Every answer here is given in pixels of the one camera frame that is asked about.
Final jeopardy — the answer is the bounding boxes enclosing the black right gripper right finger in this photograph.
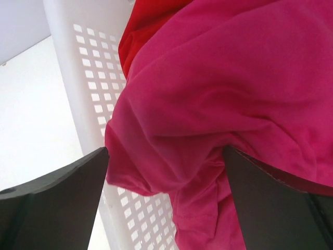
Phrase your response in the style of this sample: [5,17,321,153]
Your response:
[223,146,332,249]

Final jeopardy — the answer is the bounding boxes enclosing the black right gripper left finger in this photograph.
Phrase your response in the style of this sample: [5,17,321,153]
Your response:
[1,147,109,249]

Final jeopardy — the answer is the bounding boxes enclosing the pink t shirt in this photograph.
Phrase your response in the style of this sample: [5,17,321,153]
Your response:
[105,1,332,249]

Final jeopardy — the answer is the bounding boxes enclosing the white plastic laundry basket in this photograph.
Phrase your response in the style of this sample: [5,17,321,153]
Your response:
[44,0,177,249]

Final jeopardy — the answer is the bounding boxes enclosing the red t shirt in basket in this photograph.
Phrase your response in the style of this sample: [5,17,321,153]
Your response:
[118,0,191,77]

